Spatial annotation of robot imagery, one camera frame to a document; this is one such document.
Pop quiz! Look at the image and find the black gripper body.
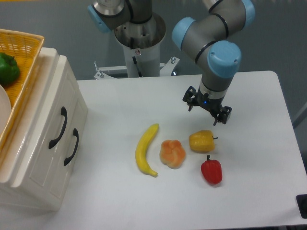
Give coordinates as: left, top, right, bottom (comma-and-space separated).
197, 87, 225, 116

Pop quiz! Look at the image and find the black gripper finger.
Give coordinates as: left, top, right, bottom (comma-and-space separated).
182, 86, 198, 112
213, 106, 232, 126

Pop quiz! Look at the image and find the black top drawer handle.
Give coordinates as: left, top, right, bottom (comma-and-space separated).
48, 106, 68, 149

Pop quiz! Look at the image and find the black drawer handle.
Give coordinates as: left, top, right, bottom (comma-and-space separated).
63, 128, 80, 166
48, 106, 68, 149

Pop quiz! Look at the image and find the white drawer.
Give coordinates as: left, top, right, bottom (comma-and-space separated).
28, 95, 89, 212
0, 55, 87, 186

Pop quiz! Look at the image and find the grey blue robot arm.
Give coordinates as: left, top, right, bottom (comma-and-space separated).
88, 0, 255, 124

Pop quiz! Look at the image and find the white drawer cabinet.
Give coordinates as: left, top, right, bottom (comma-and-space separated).
0, 48, 88, 210

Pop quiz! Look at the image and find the yellow bell pepper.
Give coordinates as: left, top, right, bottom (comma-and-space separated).
189, 130, 218, 152

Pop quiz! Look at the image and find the red bell pepper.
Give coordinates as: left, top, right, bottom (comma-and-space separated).
201, 155, 223, 185

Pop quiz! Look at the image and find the orange bread roll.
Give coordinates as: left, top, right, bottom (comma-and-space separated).
159, 140, 186, 169

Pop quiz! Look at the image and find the yellow banana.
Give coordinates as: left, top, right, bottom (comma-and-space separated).
135, 123, 159, 177

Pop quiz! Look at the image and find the black device at table edge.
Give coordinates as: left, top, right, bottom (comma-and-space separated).
296, 194, 307, 219

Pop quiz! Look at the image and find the yellow woven basket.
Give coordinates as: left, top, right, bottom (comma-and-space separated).
0, 29, 45, 149

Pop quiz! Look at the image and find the green bell pepper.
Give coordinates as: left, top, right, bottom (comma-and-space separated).
0, 53, 20, 87

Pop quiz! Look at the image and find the white plate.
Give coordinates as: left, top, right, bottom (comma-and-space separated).
0, 86, 12, 134

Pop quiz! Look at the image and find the black bottom drawer handle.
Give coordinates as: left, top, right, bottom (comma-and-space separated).
63, 128, 80, 166

